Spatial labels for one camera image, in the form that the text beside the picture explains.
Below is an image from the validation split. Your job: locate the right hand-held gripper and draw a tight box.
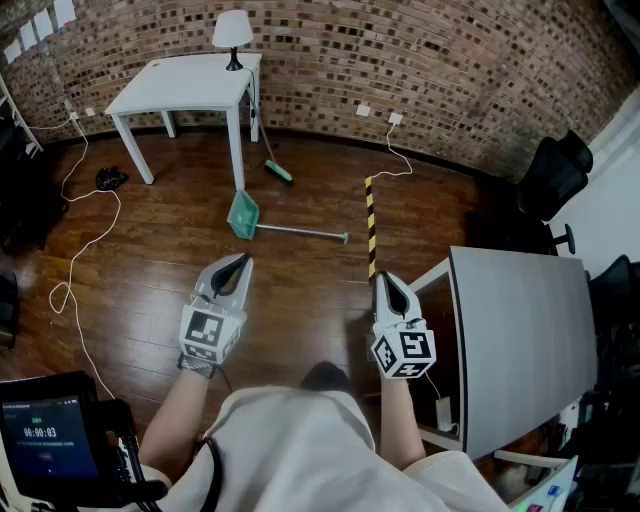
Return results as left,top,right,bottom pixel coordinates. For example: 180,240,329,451
369,272,437,381

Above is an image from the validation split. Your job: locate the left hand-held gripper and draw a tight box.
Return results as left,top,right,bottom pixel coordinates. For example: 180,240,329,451
178,252,255,365

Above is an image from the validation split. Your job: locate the green long-handled dustpan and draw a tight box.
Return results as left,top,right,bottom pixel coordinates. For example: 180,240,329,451
226,189,350,246

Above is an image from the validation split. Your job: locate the person's left forearm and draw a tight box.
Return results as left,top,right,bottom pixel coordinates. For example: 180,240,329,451
138,367,216,481

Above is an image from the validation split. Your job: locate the person's right forearm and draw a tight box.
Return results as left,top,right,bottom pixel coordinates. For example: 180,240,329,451
378,374,427,471

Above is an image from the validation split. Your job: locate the yellow black striped tape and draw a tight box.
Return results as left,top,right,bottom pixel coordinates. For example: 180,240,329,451
364,175,377,284

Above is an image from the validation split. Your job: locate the dark wristband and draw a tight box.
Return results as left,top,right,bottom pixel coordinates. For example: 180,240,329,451
177,352,217,379

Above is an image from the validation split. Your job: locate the person's right leg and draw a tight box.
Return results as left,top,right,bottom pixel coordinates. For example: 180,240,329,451
299,360,354,394

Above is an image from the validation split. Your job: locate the white power adapter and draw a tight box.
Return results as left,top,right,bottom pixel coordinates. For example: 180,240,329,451
434,397,454,431

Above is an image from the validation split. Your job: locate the green broom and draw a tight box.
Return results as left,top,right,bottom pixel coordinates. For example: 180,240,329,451
248,84,295,186

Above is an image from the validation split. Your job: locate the grey office desk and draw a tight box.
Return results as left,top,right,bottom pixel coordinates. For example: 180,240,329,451
407,245,599,461

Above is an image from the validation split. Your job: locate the black plastic bag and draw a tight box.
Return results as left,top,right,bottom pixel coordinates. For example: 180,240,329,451
95,166,130,192

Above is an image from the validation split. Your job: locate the person's white shirt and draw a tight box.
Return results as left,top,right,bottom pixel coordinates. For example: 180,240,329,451
149,384,506,512

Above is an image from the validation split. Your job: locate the black mesh office chair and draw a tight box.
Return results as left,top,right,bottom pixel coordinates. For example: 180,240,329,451
517,129,595,256

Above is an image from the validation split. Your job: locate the white square table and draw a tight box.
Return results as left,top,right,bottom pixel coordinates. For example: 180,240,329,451
104,52,264,194

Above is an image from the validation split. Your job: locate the black bulky object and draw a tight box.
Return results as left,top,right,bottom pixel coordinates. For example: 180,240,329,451
0,149,66,251

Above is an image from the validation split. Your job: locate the black tablet screen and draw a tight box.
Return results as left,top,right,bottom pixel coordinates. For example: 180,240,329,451
0,370,109,501

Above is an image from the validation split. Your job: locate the white storage box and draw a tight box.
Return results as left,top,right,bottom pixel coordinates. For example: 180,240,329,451
504,454,581,512

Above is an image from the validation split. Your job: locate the white shade table lamp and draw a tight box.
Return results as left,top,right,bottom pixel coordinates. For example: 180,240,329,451
211,9,255,72

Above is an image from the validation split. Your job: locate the white metal shelf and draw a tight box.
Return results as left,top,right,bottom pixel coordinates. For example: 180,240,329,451
0,74,44,156

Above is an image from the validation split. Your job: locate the white charger cable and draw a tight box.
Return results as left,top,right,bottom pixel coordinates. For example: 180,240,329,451
375,122,414,179

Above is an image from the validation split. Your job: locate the long white floor cable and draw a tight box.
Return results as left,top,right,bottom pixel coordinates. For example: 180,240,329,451
48,114,124,401

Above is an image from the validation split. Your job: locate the black cable on shirt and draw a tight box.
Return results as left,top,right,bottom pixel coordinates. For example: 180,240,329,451
202,437,224,512

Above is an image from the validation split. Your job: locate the black lamp cable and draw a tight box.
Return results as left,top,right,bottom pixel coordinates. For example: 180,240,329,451
242,66,260,145

